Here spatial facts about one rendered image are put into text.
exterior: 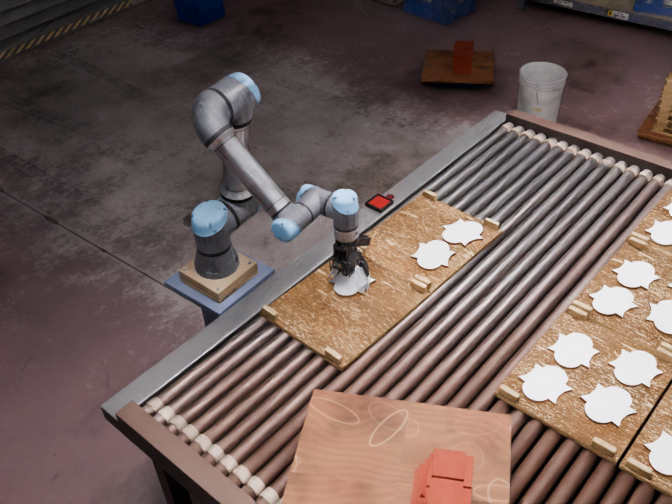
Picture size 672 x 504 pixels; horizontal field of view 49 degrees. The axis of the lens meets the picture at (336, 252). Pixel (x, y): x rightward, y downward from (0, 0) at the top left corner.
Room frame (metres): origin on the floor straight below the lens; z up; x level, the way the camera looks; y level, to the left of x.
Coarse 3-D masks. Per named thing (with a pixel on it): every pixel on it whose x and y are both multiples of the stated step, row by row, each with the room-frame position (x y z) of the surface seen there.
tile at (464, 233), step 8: (456, 224) 1.99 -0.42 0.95; (464, 224) 1.99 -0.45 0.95; (472, 224) 1.99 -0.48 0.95; (448, 232) 1.95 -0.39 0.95; (456, 232) 1.95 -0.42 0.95; (464, 232) 1.95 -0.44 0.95; (472, 232) 1.94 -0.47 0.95; (480, 232) 1.94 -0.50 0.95; (448, 240) 1.91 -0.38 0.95; (456, 240) 1.91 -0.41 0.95; (464, 240) 1.90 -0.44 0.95; (472, 240) 1.90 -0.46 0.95; (480, 240) 1.91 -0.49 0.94
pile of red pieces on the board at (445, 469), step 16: (432, 464) 0.91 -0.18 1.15; (448, 464) 0.89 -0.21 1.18; (464, 464) 0.88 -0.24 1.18; (416, 480) 0.92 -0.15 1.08; (432, 480) 0.85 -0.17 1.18; (448, 480) 0.85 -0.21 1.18; (464, 480) 0.85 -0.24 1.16; (416, 496) 0.86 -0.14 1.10; (432, 496) 0.81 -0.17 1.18; (448, 496) 0.81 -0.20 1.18; (464, 496) 0.82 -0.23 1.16
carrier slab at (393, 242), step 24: (408, 216) 2.07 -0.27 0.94; (432, 216) 2.06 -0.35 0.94; (456, 216) 2.05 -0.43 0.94; (384, 240) 1.94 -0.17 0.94; (408, 240) 1.93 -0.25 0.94; (432, 240) 1.93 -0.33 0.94; (384, 264) 1.82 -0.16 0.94; (408, 264) 1.81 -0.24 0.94; (456, 264) 1.80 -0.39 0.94; (432, 288) 1.69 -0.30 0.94
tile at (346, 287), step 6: (342, 276) 1.76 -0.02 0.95; (348, 276) 1.75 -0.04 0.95; (354, 276) 1.75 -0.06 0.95; (330, 282) 1.73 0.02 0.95; (336, 282) 1.73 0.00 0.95; (342, 282) 1.73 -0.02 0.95; (348, 282) 1.72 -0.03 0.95; (354, 282) 1.72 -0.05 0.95; (372, 282) 1.73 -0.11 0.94; (336, 288) 1.70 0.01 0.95; (342, 288) 1.70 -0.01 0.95; (348, 288) 1.70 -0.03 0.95; (354, 288) 1.69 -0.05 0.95; (360, 288) 1.69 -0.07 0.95; (342, 294) 1.67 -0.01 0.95; (348, 294) 1.67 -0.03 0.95; (354, 294) 1.67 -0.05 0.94; (360, 294) 1.67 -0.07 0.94
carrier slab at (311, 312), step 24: (312, 288) 1.72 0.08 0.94; (384, 288) 1.70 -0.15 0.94; (408, 288) 1.69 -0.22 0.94; (288, 312) 1.62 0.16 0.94; (312, 312) 1.61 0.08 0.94; (336, 312) 1.60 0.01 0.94; (360, 312) 1.60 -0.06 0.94; (384, 312) 1.59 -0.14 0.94; (408, 312) 1.59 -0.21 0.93; (312, 336) 1.51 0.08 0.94; (336, 336) 1.50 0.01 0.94; (360, 336) 1.50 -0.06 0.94
